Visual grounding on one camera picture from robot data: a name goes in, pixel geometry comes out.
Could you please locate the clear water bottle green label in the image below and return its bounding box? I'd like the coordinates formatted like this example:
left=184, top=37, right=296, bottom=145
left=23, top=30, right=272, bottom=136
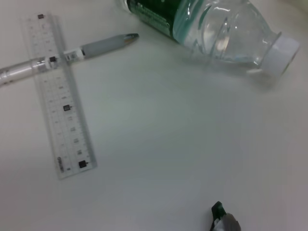
left=119, top=0, right=300, bottom=77

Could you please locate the clear plastic ruler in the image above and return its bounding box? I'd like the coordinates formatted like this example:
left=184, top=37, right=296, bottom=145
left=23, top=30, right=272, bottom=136
left=20, top=13, right=98, bottom=181

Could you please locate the green plastic wrapper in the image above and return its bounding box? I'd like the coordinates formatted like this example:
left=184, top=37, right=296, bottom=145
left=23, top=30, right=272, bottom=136
left=211, top=201, right=241, bottom=231

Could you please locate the grey clear ballpoint pen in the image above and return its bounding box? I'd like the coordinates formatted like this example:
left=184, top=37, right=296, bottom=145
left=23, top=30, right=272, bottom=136
left=0, top=33, right=140, bottom=88

